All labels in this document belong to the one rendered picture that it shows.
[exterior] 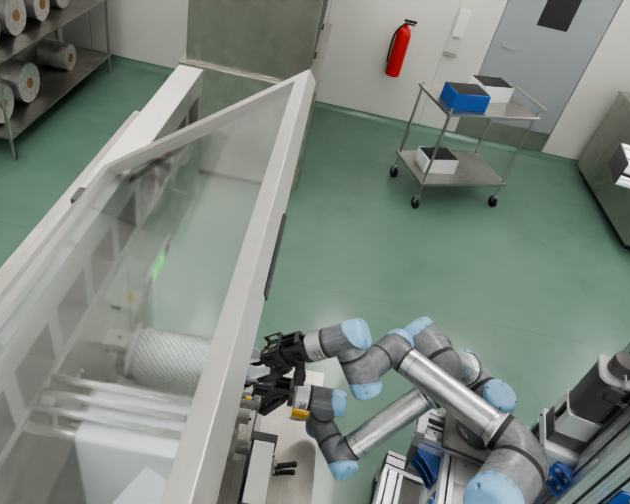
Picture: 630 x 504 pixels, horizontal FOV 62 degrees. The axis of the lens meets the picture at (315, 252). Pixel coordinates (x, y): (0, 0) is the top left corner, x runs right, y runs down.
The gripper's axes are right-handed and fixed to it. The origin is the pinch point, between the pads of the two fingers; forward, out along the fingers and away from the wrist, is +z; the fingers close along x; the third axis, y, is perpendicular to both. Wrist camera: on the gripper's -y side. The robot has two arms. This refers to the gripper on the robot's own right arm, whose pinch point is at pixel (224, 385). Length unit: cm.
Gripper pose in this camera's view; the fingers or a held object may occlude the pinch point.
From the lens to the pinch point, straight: 157.7
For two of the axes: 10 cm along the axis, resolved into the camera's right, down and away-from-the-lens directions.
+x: -0.9, 6.3, -7.7
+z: -9.8, -2.1, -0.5
